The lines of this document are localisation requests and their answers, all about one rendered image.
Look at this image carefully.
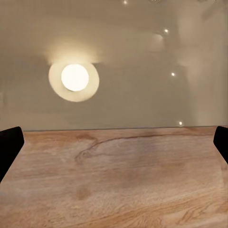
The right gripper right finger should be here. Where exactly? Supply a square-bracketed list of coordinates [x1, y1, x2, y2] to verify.
[213, 126, 228, 164]

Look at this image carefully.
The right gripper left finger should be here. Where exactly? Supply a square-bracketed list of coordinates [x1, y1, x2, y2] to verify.
[0, 126, 24, 182]

